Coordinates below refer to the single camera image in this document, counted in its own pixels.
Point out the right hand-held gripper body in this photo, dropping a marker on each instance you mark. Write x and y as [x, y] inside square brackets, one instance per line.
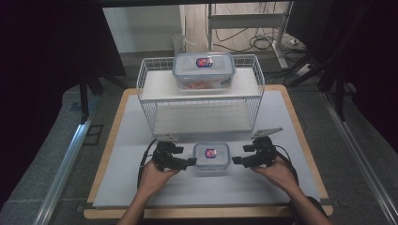
[264, 156]

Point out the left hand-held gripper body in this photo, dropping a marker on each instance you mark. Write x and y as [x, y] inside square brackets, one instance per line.
[164, 159]

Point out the small clear food container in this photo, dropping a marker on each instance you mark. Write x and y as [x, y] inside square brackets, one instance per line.
[211, 159]

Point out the large clear food container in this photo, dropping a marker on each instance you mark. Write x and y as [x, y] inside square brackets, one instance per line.
[203, 72]

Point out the person's left hand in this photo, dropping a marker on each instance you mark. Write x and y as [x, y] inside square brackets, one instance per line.
[155, 179]

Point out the person's right hand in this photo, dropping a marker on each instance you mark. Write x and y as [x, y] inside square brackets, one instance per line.
[280, 175]

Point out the pale grey table mat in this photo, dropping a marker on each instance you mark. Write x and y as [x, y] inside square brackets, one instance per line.
[125, 150]

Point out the white power strip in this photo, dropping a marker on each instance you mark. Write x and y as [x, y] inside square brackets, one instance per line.
[303, 70]

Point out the black stand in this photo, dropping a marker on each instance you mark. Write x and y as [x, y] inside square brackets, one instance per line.
[84, 97]
[339, 93]

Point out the white metal stand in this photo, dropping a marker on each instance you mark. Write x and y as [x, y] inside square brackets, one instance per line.
[247, 20]

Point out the aluminium rail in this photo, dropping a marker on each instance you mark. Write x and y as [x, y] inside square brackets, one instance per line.
[62, 172]
[359, 156]

